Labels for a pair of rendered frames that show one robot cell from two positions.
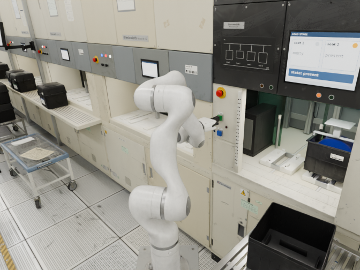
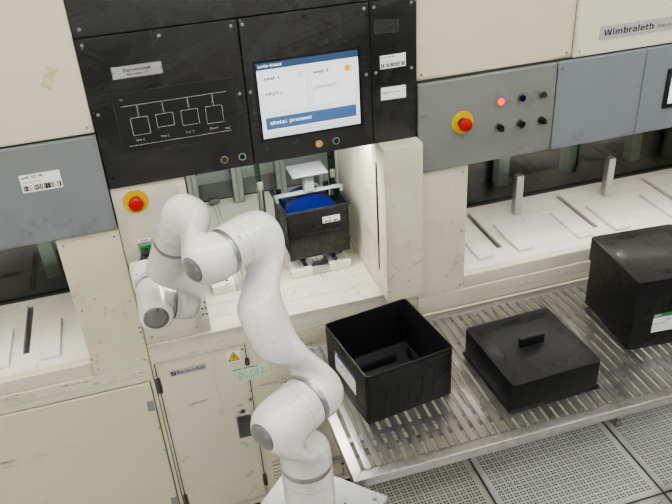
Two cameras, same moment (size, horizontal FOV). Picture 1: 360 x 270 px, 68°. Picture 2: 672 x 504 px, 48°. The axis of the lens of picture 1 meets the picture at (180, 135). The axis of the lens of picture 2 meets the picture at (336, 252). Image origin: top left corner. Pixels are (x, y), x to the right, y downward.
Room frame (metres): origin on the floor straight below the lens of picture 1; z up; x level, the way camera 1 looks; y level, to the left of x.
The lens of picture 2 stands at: (0.14, 1.12, 2.26)
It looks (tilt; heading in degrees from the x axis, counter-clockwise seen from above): 31 degrees down; 298
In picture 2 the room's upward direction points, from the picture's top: 4 degrees counter-clockwise
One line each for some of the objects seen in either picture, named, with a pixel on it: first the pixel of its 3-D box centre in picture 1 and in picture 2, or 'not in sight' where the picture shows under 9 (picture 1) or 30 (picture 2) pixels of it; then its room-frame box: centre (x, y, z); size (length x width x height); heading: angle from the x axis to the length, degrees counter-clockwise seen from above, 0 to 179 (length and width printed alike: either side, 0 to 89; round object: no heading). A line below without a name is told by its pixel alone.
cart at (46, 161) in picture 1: (39, 164); not in sight; (2.72, 1.65, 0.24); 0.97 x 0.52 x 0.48; 45
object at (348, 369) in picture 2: (290, 246); (387, 358); (0.83, -0.45, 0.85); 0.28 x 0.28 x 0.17; 51
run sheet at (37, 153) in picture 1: (37, 153); not in sight; (2.57, 1.55, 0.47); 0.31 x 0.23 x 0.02; 64
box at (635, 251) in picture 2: not in sight; (649, 285); (0.19, -1.05, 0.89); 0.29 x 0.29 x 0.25; 38
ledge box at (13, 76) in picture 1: (23, 81); not in sight; (4.08, 2.35, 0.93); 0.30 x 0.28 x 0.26; 45
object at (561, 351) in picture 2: not in sight; (530, 353); (0.46, -0.65, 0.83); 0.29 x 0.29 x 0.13; 45
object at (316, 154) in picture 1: (334, 150); (310, 211); (1.28, -0.84, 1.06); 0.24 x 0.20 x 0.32; 43
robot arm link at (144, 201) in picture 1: (154, 214); (292, 434); (0.82, 0.11, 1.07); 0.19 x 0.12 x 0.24; 76
